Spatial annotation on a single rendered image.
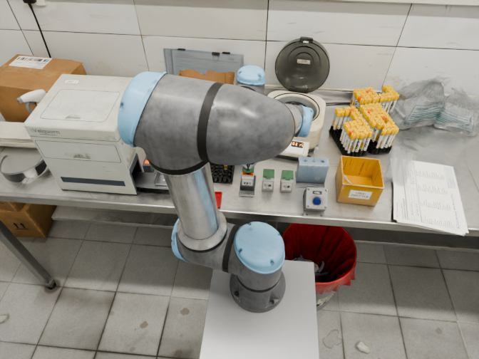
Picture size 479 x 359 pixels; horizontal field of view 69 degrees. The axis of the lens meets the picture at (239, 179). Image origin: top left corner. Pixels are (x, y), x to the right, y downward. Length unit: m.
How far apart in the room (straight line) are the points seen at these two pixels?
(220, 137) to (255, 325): 0.61
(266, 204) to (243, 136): 0.76
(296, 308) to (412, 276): 1.34
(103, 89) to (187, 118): 0.79
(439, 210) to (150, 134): 1.05
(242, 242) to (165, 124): 0.40
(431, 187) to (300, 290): 0.64
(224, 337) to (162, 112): 0.63
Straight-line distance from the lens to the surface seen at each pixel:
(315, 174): 1.24
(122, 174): 1.20
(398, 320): 2.11
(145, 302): 2.04
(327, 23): 1.52
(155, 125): 0.49
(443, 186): 1.42
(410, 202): 1.32
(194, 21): 1.54
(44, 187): 1.43
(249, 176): 1.18
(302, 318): 0.98
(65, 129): 1.14
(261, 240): 0.81
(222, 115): 0.46
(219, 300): 0.99
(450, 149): 1.61
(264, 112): 0.48
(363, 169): 1.32
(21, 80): 1.66
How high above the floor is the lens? 1.83
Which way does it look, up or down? 49 degrees down
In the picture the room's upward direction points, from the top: straight up
